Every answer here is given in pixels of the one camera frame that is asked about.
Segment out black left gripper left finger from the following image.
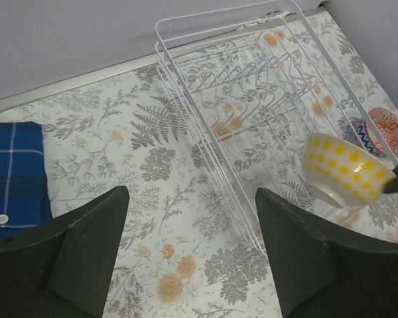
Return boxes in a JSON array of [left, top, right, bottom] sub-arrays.
[[0, 186, 129, 317]]

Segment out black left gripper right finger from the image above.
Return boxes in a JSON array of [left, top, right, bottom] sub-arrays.
[[255, 187, 398, 317]]

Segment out red geometric pattern bowl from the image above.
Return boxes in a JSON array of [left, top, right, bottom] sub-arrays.
[[365, 107, 398, 158]]

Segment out yellow dotted bowl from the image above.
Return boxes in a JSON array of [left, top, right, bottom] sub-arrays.
[[301, 132, 395, 209]]

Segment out blue zigzag pattern bowl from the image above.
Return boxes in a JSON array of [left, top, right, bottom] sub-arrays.
[[353, 119, 387, 158]]

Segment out blue plaid shirt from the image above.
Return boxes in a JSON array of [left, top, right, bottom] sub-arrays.
[[0, 121, 52, 240]]

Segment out floral patterned table mat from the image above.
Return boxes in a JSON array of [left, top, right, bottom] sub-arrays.
[[0, 13, 398, 318]]

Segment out white wire dish rack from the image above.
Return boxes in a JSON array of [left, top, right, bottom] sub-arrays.
[[155, 1, 393, 250]]

